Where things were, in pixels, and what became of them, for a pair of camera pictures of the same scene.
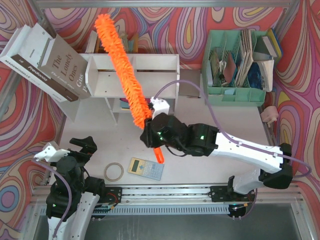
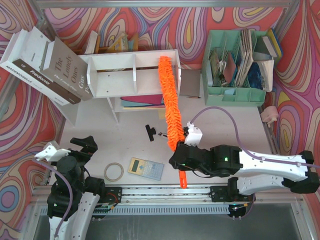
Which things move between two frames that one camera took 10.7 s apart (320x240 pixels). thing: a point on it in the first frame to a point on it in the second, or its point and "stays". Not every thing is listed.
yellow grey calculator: [146, 168] stays
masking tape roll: [110, 179] stays
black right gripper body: [149, 131] to [178, 156]
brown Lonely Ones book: [66, 67] stays
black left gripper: [75, 152] stays
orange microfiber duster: [141, 108] to [175, 129]
